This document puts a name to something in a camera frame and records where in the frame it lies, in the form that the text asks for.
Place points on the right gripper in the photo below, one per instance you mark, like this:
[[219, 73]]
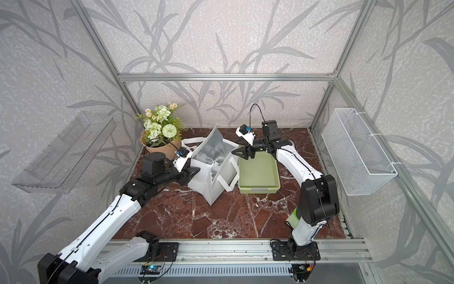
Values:
[[245, 152]]

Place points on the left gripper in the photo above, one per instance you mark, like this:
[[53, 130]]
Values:
[[185, 177]]

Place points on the white insulated delivery bag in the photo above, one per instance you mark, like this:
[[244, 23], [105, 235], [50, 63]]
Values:
[[219, 169]]

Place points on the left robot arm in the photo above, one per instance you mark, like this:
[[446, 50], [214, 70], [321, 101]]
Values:
[[80, 262]]

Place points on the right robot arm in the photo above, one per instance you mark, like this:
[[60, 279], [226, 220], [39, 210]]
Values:
[[318, 201]]

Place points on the green plastic basket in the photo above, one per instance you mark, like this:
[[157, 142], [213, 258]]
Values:
[[259, 175]]

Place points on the flower bouquet in paper pot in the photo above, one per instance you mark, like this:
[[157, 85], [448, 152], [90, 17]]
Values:
[[162, 130]]

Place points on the black and green work glove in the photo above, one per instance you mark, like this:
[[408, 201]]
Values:
[[293, 221]]

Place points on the left controller board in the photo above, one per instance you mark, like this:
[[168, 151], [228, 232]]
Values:
[[152, 269]]

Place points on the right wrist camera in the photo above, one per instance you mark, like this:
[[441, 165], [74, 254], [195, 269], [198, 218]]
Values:
[[245, 134]]

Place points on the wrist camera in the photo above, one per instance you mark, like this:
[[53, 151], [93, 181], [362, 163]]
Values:
[[182, 156], [245, 134]]

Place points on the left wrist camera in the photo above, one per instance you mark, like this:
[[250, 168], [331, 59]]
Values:
[[182, 156]]

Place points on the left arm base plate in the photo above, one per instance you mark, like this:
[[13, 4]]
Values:
[[161, 252]]

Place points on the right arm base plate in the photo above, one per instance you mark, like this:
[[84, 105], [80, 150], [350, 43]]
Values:
[[289, 250]]

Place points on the white wire mesh basket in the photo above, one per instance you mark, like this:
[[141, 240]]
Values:
[[360, 161]]

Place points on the clear acrylic wall shelf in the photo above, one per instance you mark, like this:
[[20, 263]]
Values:
[[59, 167]]

